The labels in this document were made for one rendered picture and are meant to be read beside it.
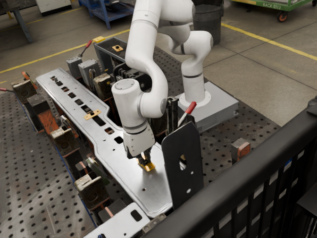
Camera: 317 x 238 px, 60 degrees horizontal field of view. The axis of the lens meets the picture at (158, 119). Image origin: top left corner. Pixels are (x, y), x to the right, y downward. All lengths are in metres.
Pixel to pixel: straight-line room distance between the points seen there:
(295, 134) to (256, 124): 1.35
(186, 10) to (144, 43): 0.26
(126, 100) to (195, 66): 0.76
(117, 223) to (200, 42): 0.94
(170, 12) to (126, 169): 0.59
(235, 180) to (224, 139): 1.30
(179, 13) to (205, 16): 3.04
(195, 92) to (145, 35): 0.76
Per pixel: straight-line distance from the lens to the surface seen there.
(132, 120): 0.85
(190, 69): 1.52
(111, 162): 1.10
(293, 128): 0.31
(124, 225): 0.91
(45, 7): 8.12
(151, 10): 0.95
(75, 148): 1.33
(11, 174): 1.78
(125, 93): 0.79
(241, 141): 0.80
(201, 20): 4.14
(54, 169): 1.66
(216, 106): 1.63
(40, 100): 1.62
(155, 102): 0.79
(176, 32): 1.25
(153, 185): 0.97
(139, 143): 0.93
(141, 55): 0.87
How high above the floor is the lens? 1.74
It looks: 37 degrees down
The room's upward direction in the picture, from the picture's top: 11 degrees counter-clockwise
